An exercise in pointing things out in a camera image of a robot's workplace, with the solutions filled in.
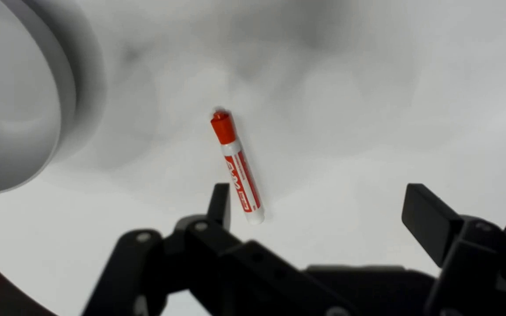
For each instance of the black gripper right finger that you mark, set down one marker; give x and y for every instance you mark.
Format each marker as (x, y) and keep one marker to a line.
(487, 264)

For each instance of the red and white marker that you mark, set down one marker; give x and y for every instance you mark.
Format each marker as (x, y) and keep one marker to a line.
(238, 169)

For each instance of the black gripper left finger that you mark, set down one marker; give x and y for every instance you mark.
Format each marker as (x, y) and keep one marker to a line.
(218, 264)

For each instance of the grey round bowl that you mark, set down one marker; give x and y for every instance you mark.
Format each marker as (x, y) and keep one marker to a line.
(13, 99)

